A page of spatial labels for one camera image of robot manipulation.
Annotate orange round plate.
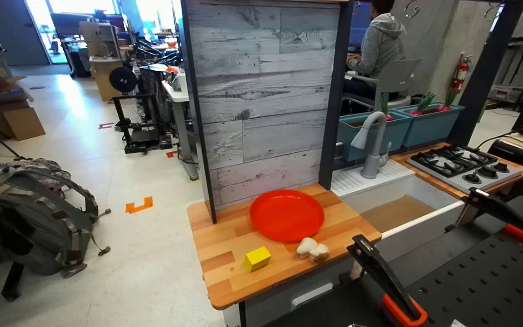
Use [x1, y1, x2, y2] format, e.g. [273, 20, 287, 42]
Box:
[249, 188, 327, 246]

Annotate grey toy faucet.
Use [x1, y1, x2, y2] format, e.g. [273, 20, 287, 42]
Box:
[349, 109, 393, 182]

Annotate white toy sink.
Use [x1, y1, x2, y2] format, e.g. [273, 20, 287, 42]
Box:
[331, 159, 467, 242]

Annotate red radish toy green leaves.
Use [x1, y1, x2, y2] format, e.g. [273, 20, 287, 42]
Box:
[378, 90, 398, 119]
[414, 93, 440, 119]
[442, 90, 462, 111]

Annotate wooden stove counter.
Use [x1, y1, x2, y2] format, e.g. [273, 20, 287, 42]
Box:
[393, 140, 523, 202]

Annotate grey wood plank backdrop panel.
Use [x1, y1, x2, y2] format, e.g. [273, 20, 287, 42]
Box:
[186, 0, 342, 211]

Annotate wooden cutting board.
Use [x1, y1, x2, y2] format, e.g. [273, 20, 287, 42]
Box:
[186, 182, 384, 313]

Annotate black panel edge strip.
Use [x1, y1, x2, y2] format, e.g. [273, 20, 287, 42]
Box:
[178, 0, 218, 226]

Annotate yellow block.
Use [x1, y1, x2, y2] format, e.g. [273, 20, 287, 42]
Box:
[242, 246, 275, 273]

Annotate grey desk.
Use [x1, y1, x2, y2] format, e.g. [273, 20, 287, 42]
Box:
[160, 71, 202, 184]

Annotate teal planter box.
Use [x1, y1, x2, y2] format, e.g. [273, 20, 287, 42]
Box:
[336, 109, 416, 166]
[402, 104, 467, 151]

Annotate black machine stand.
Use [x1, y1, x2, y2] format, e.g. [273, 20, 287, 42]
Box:
[108, 62, 173, 157]

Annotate grey office chair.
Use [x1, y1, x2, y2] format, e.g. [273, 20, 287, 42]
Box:
[344, 57, 425, 113]

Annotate person in grey hoodie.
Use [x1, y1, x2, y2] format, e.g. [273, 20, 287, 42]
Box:
[344, 0, 411, 102]

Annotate wooden cart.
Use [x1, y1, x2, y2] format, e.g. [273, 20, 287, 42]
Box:
[78, 20, 126, 104]

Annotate black burner stove top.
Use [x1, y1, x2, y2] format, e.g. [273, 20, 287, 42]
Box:
[405, 144, 523, 195]

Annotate red fire extinguisher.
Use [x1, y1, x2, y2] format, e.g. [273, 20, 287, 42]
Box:
[447, 51, 474, 100]

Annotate grey backpack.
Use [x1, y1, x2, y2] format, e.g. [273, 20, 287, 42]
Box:
[0, 155, 115, 282]

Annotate black diagonal beam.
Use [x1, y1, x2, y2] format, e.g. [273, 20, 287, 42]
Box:
[447, 0, 523, 148]

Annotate cardboard box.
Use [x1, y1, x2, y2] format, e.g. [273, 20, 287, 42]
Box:
[0, 99, 49, 146]

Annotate black perforated board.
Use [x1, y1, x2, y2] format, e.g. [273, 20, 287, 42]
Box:
[387, 233, 523, 327]

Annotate black vertical post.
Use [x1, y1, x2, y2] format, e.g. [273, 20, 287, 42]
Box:
[318, 0, 358, 191]

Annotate black clamp orange handle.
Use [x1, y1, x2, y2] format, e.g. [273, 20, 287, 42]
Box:
[345, 235, 431, 327]
[454, 186, 523, 248]

